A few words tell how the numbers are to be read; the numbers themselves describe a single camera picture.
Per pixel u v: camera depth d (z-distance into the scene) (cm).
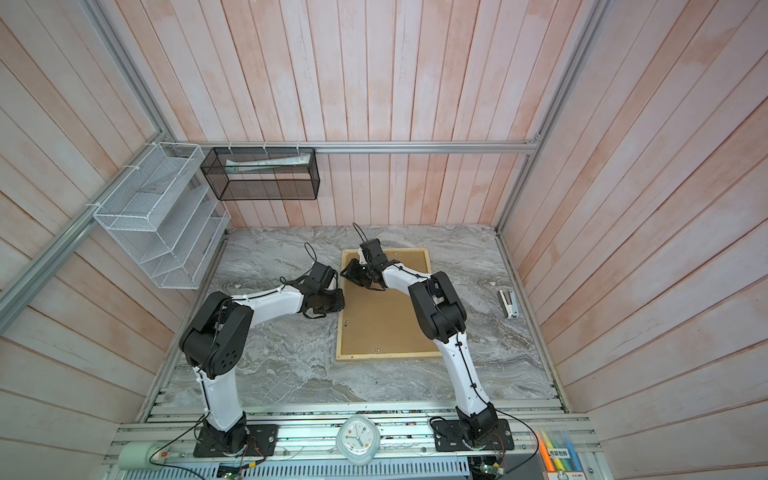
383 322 94
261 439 73
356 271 95
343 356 86
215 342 51
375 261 86
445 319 61
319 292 78
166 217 73
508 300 98
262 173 98
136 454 65
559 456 70
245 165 90
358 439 71
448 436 73
